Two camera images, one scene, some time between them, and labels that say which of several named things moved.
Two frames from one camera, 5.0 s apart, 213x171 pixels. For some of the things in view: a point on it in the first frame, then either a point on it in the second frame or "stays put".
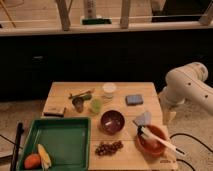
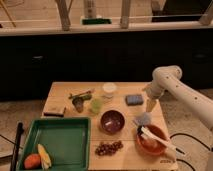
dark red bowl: (112, 122) stays put
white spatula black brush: (145, 132) stays put
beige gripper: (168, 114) → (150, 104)
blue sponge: (134, 100) stays put
